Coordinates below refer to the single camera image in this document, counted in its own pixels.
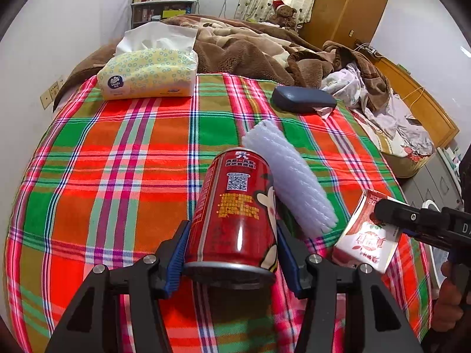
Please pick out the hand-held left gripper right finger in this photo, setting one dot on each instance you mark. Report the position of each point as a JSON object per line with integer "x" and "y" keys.
{"x": 289, "y": 264}

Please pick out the dark blue glasses case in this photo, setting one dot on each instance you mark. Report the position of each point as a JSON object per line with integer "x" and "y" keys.
{"x": 301, "y": 97}

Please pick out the brown teddy bear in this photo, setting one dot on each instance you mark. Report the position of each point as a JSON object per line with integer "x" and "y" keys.
{"x": 285, "y": 14}

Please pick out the grey cabinet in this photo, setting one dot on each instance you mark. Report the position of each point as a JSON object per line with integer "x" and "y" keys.
{"x": 434, "y": 180}

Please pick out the red drink can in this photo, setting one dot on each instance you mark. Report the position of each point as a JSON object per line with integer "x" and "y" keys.
{"x": 231, "y": 220}

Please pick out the white trash bin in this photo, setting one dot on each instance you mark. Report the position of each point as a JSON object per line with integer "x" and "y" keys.
{"x": 438, "y": 264}

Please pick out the white foam net sleeve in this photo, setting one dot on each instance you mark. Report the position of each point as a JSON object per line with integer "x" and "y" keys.
{"x": 294, "y": 176}

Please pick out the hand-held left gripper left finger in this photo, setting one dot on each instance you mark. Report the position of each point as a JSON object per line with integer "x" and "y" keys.
{"x": 178, "y": 253}

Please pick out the person's dark clothing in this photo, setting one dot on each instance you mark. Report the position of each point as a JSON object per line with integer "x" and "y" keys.
{"x": 465, "y": 176}

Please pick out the pile of white clothes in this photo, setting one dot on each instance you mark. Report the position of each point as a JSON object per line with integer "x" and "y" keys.
{"x": 401, "y": 117}

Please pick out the wooden headboard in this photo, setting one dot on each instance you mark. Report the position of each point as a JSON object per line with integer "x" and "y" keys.
{"x": 434, "y": 106}

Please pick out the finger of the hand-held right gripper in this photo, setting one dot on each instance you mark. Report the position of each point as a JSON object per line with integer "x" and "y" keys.
{"x": 397, "y": 213}

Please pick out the red and white drink carton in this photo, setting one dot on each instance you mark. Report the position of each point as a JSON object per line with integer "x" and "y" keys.
{"x": 362, "y": 242}

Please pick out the brown fleece blanket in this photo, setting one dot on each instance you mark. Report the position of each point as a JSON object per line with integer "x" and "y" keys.
{"x": 239, "y": 47}

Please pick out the grey storage shelf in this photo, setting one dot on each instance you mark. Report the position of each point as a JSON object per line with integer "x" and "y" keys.
{"x": 147, "y": 13}

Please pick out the person's right hand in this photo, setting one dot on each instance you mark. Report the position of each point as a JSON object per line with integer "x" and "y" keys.
{"x": 450, "y": 301}

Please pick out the plaid bed sheet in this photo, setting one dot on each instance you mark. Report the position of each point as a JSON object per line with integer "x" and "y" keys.
{"x": 110, "y": 176}

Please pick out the beige wall socket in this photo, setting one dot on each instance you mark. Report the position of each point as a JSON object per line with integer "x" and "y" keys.
{"x": 49, "y": 93}

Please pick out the yellow patterned tissue pack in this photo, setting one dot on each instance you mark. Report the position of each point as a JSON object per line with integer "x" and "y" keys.
{"x": 147, "y": 70}

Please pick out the wooden wardrobe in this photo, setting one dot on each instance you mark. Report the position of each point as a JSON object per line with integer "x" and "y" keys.
{"x": 349, "y": 3}

